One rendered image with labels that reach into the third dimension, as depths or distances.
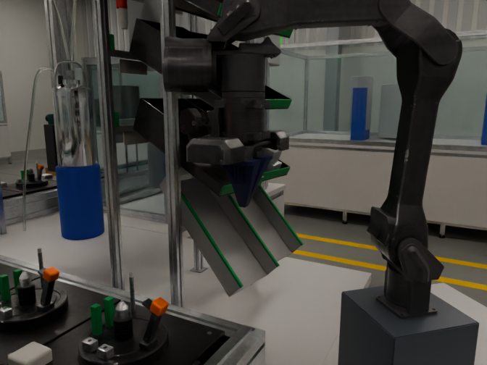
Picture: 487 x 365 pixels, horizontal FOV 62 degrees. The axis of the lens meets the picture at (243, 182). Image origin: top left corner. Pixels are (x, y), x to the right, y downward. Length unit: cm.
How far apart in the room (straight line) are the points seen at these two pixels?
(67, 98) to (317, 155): 351
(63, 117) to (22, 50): 1163
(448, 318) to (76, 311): 65
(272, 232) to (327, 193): 371
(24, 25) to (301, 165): 1011
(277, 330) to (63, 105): 105
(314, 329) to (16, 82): 1235
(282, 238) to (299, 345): 27
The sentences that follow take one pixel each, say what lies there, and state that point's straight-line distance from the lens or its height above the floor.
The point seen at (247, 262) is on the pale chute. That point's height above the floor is 102.
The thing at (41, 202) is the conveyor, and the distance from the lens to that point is 203.
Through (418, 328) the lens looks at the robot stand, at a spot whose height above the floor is 106.
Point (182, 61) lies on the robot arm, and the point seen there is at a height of 141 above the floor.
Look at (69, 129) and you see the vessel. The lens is 156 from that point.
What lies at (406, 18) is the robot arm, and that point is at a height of 147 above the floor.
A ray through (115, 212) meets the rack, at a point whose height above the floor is 112.
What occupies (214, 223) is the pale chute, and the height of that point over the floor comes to 110.
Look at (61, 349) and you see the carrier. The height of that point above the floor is 97.
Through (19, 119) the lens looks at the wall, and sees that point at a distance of 1295.
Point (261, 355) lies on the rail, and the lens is 79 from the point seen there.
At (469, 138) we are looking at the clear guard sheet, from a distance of 445.
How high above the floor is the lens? 136
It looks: 11 degrees down
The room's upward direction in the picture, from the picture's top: straight up
